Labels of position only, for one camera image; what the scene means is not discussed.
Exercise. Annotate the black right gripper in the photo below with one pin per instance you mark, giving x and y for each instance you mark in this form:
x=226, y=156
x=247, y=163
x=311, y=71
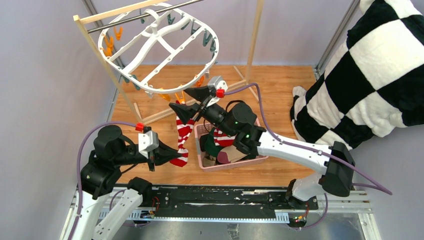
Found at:
x=186, y=112

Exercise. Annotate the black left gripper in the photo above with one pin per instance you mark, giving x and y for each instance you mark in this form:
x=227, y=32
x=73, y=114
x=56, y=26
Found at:
x=162, y=154

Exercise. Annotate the pink plastic basket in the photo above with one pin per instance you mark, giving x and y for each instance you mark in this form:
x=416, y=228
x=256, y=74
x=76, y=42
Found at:
x=202, y=129

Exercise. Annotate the red white striped sock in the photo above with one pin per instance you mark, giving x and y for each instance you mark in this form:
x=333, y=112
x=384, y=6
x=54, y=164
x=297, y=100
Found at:
x=221, y=139
x=184, y=132

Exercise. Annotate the cream purple striped sock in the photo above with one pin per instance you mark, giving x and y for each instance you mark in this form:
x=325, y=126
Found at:
x=229, y=154

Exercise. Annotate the white round sock hanger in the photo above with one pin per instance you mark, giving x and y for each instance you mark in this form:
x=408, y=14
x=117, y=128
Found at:
x=142, y=39

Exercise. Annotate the argyle brown sock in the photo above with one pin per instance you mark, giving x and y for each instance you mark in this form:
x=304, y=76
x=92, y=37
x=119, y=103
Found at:
x=208, y=161

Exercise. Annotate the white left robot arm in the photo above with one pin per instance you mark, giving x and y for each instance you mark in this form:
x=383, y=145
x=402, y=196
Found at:
x=96, y=215

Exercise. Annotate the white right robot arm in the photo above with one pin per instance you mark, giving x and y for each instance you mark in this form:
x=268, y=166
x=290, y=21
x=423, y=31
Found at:
x=333, y=166

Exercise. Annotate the wooden clothes rack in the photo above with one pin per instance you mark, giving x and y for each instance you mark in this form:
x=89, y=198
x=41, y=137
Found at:
x=236, y=52

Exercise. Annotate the black white checkered blanket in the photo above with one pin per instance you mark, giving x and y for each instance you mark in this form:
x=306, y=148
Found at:
x=373, y=84

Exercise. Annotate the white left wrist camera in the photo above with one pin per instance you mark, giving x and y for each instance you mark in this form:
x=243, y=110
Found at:
x=147, y=142

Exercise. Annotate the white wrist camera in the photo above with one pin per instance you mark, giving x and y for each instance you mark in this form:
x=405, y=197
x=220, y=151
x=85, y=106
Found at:
x=217, y=88
x=147, y=142

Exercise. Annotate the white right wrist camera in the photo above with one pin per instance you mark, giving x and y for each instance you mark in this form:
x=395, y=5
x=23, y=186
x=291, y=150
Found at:
x=217, y=88

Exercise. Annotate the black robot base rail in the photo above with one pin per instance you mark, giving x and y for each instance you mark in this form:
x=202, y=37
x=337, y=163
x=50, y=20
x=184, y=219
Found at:
x=204, y=203

